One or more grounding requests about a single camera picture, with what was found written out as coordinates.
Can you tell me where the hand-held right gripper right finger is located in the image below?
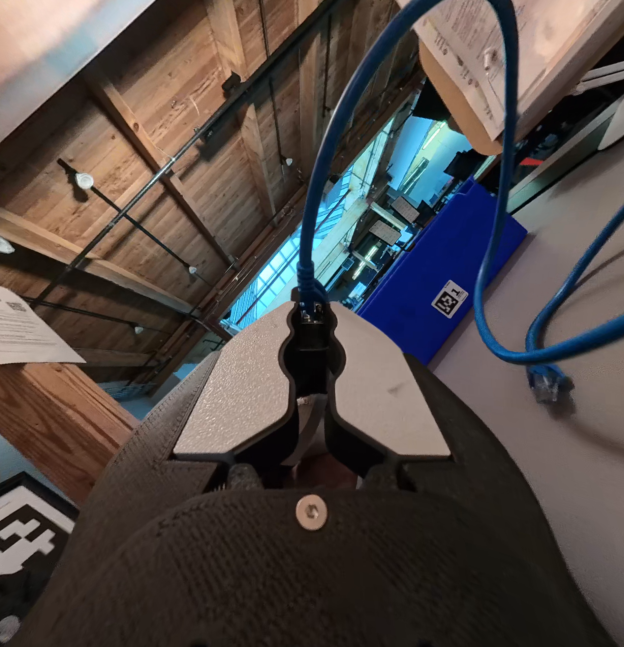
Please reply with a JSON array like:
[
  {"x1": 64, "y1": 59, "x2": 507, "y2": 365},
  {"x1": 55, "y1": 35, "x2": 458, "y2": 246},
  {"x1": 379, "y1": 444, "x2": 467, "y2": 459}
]
[{"x1": 326, "y1": 302, "x2": 451, "y2": 478}]

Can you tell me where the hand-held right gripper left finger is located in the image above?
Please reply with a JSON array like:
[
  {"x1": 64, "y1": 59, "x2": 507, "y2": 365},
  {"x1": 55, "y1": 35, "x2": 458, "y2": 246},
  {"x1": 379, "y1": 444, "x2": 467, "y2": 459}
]
[{"x1": 173, "y1": 302, "x2": 299, "y2": 463}]

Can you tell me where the black ethernet splitter box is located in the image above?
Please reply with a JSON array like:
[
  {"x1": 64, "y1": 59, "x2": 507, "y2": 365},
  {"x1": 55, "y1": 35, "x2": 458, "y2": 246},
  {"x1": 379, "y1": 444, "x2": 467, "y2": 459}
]
[{"x1": 284, "y1": 288, "x2": 345, "y2": 395}]

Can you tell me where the blue plastic bin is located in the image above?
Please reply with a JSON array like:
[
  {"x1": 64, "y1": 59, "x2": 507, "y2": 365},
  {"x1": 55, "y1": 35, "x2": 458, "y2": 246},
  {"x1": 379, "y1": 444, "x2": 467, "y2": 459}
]
[{"x1": 357, "y1": 174, "x2": 527, "y2": 366}]

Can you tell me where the blue ethernet cable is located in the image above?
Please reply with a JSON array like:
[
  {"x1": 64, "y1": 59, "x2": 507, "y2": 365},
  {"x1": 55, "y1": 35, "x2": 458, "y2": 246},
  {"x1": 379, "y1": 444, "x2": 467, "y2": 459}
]
[{"x1": 297, "y1": 0, "x2": 624, "y2": 405}]

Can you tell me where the grey desk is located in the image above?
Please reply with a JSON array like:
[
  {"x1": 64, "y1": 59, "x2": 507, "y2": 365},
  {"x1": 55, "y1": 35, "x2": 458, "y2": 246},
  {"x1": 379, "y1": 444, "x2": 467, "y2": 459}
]
[{"x1": 428, "y1": 152, "x2": 624, "y2": 647}]

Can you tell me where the person's left hand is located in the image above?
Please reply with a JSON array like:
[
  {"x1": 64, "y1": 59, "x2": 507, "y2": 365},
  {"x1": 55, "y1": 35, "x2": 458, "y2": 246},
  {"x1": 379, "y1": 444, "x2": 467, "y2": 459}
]
[{"x1": 293, "y1": 452, "x2": 362, "y2": 489}]

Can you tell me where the white paper notice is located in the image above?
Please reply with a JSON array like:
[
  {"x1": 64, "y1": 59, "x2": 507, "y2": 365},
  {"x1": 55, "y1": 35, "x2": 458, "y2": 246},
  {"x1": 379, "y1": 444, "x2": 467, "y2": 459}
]
[{"x1": 0, "y1": 283, "x2": 86, "y2": 366}]

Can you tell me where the framed marker sign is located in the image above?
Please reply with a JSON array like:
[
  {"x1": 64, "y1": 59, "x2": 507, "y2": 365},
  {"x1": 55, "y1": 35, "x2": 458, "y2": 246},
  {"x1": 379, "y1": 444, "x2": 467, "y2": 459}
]
[{"x1": 0, "y1": 472, "x2": 80, "y2": 582}]

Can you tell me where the wooden instruction board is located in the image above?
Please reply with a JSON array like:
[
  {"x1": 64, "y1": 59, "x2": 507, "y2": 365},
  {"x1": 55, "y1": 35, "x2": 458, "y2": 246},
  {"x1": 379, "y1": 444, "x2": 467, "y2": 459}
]
[{"x1": 398, "y1": 0, "x2": 624, "y2": 155}]

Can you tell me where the white board base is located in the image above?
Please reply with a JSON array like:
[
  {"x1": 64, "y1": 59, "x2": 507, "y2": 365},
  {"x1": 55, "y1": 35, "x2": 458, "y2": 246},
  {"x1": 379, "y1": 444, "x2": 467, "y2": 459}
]
[{"x1": 597, "y1": 96, "x2": 624, "y2": 150}]

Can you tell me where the paper instruction sheet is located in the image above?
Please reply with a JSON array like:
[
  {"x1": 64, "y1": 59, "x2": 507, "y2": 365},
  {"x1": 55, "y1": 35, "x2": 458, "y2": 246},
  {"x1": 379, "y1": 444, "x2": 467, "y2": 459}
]
[{"x1": 418, "y1": 0, "x2": 616, "y2": 142}]

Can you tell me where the wooden post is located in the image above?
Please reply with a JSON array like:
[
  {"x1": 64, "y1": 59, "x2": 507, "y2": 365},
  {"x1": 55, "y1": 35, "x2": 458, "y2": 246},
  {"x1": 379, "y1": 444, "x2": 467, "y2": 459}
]
[{"x1": 0, "y1": 361, "x2": 141, "y2": 506}]

